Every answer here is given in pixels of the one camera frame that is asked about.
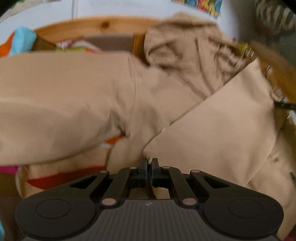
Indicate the plastic-wrapped bedding bundle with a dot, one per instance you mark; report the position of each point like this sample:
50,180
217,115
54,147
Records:
276,24

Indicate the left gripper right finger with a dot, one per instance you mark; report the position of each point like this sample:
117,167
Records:
174,181

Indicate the colourful floral wall poster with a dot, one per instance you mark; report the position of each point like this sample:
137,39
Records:
212,7

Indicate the white wall pipe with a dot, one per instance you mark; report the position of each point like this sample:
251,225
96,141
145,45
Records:
74,11

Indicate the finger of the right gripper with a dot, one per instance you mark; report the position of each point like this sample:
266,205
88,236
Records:
285,105

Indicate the beige Champion hooded jacket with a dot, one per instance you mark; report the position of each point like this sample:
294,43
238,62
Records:
138,104

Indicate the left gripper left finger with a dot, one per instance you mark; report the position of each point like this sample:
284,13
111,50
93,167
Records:
123,182

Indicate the wooden bed frame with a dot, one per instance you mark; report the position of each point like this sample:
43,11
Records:
282,78

